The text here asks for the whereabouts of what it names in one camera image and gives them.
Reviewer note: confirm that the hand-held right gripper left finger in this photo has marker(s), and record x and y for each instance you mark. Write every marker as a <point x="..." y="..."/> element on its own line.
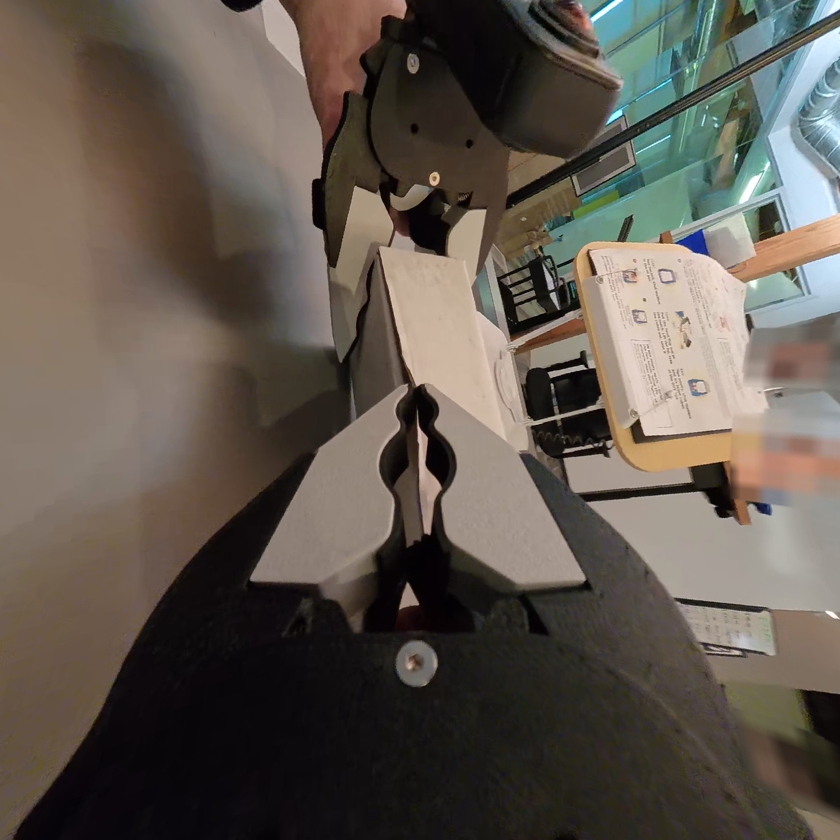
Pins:
<point x="328" y="512"/>

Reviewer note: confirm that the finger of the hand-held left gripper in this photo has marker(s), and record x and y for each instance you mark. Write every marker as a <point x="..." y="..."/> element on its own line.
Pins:
<point x="361" y="223"/>
<point x="471" y="233"/>

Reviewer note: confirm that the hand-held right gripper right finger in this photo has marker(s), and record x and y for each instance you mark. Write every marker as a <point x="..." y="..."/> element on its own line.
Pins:
<point x="505" y="518"/>

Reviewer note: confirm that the white cardboard box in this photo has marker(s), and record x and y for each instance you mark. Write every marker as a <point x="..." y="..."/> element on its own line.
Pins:
<point x="439" y="328"/>

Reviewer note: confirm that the person's left hand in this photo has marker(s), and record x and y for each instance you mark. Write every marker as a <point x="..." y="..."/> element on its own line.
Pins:
<point x="331" y="65"/>

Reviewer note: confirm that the black metal rack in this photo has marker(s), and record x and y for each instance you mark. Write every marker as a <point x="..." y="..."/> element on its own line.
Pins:
<point x="528" y="295"/>

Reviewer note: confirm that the wooden instruction board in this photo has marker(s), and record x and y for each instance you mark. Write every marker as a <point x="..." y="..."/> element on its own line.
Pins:
<point x="656" y="454"/>

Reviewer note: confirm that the black metal pole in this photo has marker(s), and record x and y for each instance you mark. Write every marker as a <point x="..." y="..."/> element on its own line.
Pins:
<point x="656" y="118"/>

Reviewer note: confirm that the white instruction sheet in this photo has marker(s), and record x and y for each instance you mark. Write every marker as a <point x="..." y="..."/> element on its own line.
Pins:
<point x="689" y="341"/>

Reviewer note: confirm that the white printed label sheet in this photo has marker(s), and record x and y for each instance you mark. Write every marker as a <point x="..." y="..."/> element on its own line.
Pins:
<point x="728" y="627"/>

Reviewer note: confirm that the wooden beam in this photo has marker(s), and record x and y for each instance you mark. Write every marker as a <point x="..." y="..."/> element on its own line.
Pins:
<point x="794" y="246"/>

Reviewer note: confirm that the silver air duct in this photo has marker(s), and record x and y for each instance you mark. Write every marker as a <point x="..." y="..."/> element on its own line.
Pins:
<point x="817" y="111"/>

